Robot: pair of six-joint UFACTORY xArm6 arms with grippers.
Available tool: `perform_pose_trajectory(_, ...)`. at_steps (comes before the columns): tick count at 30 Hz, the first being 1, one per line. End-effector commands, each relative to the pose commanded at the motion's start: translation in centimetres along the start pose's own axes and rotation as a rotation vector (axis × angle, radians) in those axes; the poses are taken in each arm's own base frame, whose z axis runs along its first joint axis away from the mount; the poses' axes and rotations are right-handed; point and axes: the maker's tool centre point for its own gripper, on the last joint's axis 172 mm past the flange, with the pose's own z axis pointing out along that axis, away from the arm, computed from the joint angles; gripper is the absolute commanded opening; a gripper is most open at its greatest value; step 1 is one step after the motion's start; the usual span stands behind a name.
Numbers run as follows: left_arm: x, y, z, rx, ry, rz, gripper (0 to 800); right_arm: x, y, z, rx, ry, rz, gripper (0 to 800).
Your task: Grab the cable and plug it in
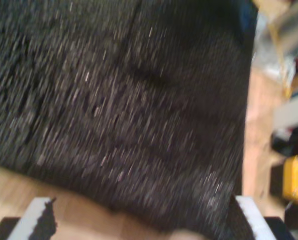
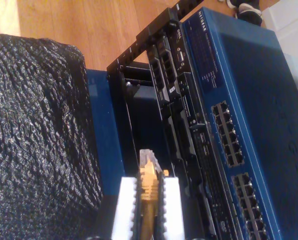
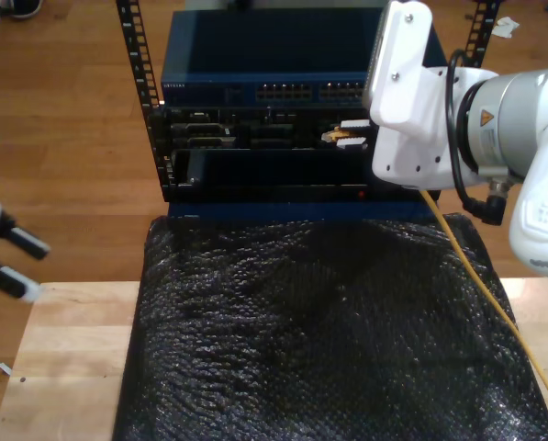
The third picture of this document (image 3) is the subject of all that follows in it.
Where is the black rack server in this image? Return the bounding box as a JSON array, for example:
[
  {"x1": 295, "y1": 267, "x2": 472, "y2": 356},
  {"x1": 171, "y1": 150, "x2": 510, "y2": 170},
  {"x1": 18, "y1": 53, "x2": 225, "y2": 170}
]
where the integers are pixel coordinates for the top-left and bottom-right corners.
[{"x1": 162, "y1": 106, "x2": 375, "y2": 151}]

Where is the yellow network cable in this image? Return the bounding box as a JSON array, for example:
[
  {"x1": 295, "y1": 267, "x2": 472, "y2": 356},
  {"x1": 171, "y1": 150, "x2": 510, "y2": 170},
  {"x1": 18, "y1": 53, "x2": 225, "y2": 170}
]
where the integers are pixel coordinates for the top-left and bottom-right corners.
[{"x1": 321, "y1": 128, "x2": 548, "y2": 440}]

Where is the black bubble wrap mat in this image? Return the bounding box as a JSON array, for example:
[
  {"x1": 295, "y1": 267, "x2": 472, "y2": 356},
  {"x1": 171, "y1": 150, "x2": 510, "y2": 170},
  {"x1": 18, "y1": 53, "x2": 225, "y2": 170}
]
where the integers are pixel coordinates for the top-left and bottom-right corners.
[{"x1": 112, "y1": 213, "x2": 548, "y2": 441}]

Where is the black rack frame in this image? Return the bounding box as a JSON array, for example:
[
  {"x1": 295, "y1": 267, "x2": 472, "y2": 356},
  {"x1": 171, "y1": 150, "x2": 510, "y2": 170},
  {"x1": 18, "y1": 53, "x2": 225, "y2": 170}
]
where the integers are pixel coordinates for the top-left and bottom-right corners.
[{"x1": 115, "y1": 0, "x2": 502, "y2": 203}]

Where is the blue base panel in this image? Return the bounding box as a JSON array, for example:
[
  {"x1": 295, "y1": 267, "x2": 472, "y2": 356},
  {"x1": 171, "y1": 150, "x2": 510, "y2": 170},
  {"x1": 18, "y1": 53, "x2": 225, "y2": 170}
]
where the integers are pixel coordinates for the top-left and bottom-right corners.
[{"x1": 166, "y1": 199, "x2": 442, "y2": 221}]

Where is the blue network switch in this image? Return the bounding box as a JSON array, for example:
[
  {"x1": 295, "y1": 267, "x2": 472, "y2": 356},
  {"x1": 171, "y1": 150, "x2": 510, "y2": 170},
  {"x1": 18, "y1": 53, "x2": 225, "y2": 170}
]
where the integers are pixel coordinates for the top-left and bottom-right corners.
[{"x1": 160, "y1": 8, "x2": 449, "y2": 107}]

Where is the white crumpled paper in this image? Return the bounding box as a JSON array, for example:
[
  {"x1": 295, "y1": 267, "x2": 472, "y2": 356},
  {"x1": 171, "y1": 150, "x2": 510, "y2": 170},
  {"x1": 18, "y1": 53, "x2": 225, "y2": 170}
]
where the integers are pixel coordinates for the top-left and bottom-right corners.
[{"x1": 490, "y1": 16, "x2": 521, "y2": 40}]

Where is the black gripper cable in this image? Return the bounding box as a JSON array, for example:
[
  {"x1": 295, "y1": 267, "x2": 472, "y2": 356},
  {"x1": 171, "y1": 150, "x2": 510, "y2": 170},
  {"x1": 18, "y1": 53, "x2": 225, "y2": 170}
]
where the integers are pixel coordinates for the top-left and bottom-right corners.
[{"x1": 444, "y1": 49, "x2": 508, "y2": 227}]

